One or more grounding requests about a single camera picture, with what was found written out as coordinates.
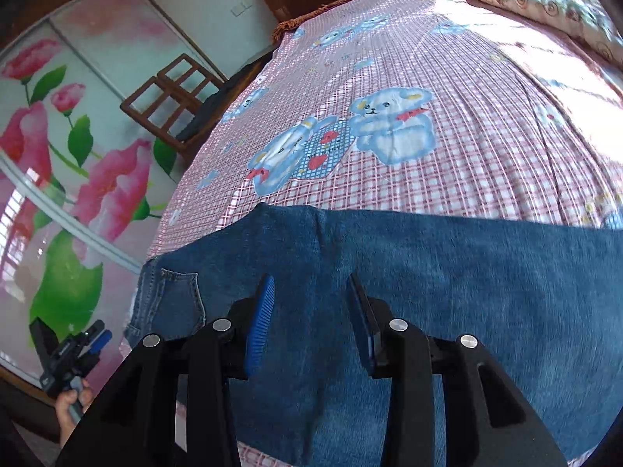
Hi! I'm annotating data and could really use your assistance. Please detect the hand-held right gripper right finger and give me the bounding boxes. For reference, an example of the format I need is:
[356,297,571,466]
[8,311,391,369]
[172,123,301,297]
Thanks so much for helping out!
[347,273,568,467]

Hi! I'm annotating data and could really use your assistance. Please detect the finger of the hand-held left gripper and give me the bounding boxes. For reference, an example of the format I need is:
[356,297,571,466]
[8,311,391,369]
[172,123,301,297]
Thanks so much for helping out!
[84,320,114,355]

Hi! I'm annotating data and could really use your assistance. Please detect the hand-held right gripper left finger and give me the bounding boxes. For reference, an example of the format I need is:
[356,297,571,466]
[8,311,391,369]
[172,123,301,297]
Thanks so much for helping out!
[56,273,276,467]

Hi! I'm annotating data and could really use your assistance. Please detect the blue denim pants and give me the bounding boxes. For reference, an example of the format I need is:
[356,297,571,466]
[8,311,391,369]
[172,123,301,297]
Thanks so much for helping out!
[123,202,623,467]

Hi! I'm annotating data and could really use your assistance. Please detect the person's left hand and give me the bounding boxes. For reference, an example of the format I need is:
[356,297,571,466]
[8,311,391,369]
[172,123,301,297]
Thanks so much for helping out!
[55,378,94,448]

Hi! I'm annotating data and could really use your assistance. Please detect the floral print wardrobe door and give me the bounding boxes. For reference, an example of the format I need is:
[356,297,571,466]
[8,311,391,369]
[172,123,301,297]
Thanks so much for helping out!
[0,0,229,390]

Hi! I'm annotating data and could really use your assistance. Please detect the pink checked bear bed sheet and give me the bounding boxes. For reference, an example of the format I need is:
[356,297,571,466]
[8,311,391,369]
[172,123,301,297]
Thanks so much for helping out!
[146,0,623,467]

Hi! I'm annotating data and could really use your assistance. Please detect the brown wooden chair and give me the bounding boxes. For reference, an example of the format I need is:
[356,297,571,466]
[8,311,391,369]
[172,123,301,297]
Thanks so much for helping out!
[120,53,227,154]

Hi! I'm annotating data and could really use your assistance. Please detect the brown fringed cloth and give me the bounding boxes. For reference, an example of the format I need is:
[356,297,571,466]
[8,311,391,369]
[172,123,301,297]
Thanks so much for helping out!
[271,0,341,42]

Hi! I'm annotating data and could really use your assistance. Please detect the floral pillow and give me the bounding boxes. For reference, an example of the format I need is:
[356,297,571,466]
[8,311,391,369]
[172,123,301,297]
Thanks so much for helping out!
[389,0,623,66]

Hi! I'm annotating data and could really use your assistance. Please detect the dark bed frame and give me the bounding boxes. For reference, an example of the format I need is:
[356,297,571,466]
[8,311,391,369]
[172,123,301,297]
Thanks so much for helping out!
[175,53,280,142]

